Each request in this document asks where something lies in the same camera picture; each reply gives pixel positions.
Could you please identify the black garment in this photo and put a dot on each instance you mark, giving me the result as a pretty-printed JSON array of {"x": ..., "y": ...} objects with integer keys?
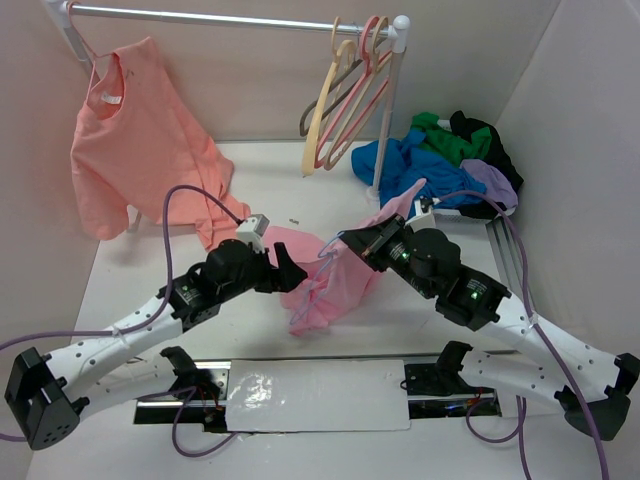
[{"x": 463, "y": 126}]

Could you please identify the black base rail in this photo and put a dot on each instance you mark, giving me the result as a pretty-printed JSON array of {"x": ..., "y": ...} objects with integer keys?
[{"x": 430, "y": 396}]

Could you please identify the tan plastic hanger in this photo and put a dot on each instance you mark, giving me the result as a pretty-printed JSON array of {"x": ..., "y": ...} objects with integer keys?
[{"x": 362, "y": 105}]

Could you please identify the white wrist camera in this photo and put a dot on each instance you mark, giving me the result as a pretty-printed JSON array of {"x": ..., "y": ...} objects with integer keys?
[
  {"x": 252, "y": 230},
  {"x": 423, "y": 217}
]

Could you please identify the beige plastic hanger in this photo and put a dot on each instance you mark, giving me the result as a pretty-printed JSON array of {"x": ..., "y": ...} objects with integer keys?
[{"x": 308, "y": 164}]

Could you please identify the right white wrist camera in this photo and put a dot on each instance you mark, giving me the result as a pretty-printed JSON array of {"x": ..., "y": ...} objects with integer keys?
[{"x": 423, "y": 217}]

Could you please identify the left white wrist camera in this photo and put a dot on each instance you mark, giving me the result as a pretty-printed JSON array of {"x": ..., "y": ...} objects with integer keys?
[{"x": 252, "y": 230}]

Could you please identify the pink t shirt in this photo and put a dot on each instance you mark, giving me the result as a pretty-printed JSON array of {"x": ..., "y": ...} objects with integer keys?
[{"x": 344, "y": 284}]

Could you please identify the lavender garment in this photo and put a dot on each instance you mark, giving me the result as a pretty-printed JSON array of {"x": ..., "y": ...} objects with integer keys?
[{"x": 498, "y": 187}]

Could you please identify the green t shirt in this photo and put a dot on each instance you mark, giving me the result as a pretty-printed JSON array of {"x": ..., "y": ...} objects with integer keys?
[{"x": 443, "y": 142}]

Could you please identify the salmon orange t shirt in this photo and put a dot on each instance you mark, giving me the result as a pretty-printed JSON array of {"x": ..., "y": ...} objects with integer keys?
[{"x": 136, "y": 145}]

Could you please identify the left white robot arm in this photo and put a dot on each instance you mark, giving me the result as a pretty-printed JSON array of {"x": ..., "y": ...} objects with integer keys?
[{"x": 50, "y": 394}]

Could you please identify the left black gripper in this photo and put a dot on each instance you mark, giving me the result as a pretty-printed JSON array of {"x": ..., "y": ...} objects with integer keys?
[{"x": 289, "y": 273}]

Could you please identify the pink hanger under orange shirt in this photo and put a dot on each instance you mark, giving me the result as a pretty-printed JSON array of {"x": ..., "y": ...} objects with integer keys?
[{"x": 89, "y": 58}]

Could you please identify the blue wire hanger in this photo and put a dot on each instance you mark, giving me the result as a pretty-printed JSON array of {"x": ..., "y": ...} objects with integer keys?
[{"x": 328, "y": 254}]

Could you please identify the white clothes rack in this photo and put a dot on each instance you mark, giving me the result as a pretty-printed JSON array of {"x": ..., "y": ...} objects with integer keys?
[{"x": 387, "y": 49}]

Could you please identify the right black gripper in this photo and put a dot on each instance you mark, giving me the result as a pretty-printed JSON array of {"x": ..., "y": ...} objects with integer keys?
[{"x": 363, "y": 242}]

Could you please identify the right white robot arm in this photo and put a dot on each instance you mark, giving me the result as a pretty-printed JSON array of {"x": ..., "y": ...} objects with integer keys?
[{"x": 589, "y": 387}]

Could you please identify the brown grey hanger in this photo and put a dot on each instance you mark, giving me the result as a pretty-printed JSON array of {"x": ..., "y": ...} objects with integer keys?
[{"x": 336, "y": 87}]

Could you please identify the pink plastic hanger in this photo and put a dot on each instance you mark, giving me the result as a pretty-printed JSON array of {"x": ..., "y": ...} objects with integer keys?
[{"x": 357, "y": 95}]

